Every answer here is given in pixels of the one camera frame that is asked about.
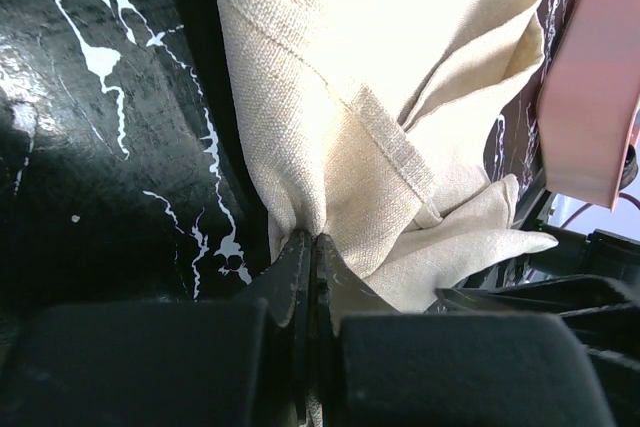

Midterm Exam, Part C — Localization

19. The beige cloth napkin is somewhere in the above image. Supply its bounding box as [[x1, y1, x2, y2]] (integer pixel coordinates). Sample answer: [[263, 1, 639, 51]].
[[217, 0, 556, 312]]

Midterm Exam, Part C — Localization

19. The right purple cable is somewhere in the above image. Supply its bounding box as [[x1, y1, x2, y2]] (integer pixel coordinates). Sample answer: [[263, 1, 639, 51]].
[[559, 194, 640, 226]]

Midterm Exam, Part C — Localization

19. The pink divided tray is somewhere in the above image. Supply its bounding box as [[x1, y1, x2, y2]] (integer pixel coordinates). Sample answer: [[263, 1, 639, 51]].
[[537, 0, 639, 209]]

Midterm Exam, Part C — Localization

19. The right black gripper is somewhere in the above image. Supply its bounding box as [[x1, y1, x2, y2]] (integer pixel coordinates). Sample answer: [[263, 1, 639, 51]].
[[434, 228, 639, 426]]

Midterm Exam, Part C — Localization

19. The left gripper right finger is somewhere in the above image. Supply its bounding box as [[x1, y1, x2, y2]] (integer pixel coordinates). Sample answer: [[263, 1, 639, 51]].
[[314, 235, 615, 426]]

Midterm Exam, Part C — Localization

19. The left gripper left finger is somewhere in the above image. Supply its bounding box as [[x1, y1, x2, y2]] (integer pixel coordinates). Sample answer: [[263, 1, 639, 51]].
[[1, 231, 313, 426]]

